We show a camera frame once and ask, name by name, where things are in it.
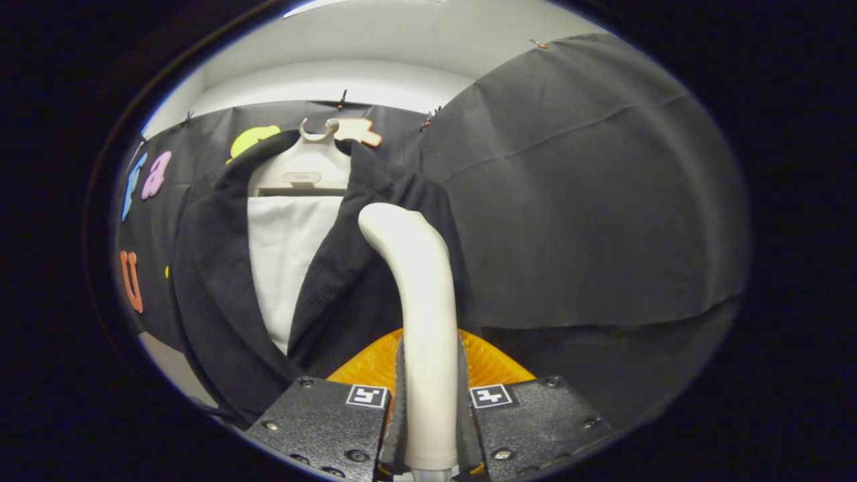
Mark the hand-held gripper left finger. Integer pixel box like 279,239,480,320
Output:
244,328,408,482

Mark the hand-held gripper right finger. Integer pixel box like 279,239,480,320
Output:
457,328,614,482

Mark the white garment steamer head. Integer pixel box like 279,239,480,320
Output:
358,203,460,471

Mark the black blazer jacket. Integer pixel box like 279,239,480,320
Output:
169,129,483,429

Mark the grey cabinet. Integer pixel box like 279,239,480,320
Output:
137,333,218,408

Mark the black backdrop cloth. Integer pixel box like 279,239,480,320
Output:
115,32,749,429

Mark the row of backdrop clips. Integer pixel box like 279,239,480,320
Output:
181,37,550,132

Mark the long ceiling light panel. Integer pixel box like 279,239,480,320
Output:
283,0,356,19

